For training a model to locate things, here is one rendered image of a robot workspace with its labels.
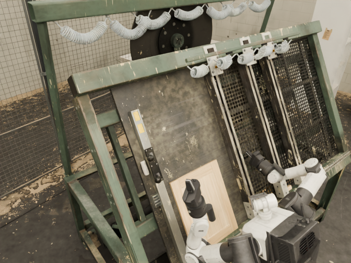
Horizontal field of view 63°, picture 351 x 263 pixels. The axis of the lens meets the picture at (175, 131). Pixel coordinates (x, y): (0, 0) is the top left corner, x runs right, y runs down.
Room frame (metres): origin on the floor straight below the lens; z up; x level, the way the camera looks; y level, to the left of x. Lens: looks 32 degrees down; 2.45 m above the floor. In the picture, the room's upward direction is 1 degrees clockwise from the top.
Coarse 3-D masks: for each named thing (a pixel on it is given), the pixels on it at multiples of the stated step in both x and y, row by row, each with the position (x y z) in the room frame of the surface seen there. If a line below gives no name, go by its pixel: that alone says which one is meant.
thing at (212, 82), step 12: (204, 48) 1.78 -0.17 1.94; (216, 60) 1.78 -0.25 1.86; (228, 60) 1.67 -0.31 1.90; (216, 72) 1.73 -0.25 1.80; (216, 84) 1.74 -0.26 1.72; (216, 96) 1.69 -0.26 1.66; (216, 108) 1.68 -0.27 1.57; (228, 120) 1.64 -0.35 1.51; (228, 132) 1.58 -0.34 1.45; (228, 144) 1.57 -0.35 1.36; (240, 156) 1.53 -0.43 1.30; (240, 168) 1.48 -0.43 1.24; (240, 180) 1.46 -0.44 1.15; (240, 192) 1.45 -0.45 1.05; (252, 192) 1.43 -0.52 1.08; (252, 216) 1.35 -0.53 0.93
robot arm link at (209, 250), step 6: (204, 246) 0.92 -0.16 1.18; (210, 246) 0.89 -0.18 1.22; (216, 246) 0.87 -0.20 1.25; (204, 252) 0.88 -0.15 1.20; (210, 252) 0.86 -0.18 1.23; (216, 252) 0.84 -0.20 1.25; (186, 258) 0.88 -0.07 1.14; (192, 258) 0.87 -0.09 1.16; (198, 258) 0.86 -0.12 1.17; (204, 258) 0.86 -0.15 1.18; (210, 258) 0.84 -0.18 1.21; (216, 258) 0.83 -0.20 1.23
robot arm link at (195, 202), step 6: (192, 180) 0.96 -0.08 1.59; (198, 186) 0.92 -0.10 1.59; (186, 192) 0.90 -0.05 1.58; (192, 192) 0.89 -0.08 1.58; (198, 192) 0.91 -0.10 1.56; (186, 198) 0.87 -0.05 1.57; (192, 198) 0.86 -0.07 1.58; (198, 198) 0.90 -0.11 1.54; (186, 204) 0.85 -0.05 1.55; (192, 204) 0.87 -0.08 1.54; (198, 204) 0.89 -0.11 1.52; (204, 204) 0.90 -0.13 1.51; (192, 210) 0.87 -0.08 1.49; (198, 210) 0.87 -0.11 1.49; (204, 210) 0.89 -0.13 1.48
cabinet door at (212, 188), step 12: (204, 168) 1.41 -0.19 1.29; (216, 168) 1.45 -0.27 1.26; (180, 180) 1.29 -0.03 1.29; (204, 180) 1.36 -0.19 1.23; (216, 180) 1.40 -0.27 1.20; (180, 192) 1.25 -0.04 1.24; (204, 192) 1.32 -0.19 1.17; (216, 192) 1.36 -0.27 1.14; (180, 204) 1.20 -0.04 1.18; (216, 204) 1.31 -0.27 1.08; (228, 204) 1.35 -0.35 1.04; (180, 216) 1.18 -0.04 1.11; (216, 216) 1.26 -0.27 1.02; (228, 216) 1.30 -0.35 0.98; (216, 228) 1.22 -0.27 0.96; (228, 228) 1.25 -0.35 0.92; (216, 240) 1.17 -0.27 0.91
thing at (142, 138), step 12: (132, 120) 1.36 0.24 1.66; (144, 132) 1.34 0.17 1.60; (144, 144) 1.30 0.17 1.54; (144, 156) 1.28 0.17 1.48; (156, 192) 1.19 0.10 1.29; (168, 204) 1.16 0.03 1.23; (168, 216) 1.12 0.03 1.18; (168, 228) 1.10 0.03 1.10; (180, 240) 1.06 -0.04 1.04; (180, 252) 1.02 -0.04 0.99
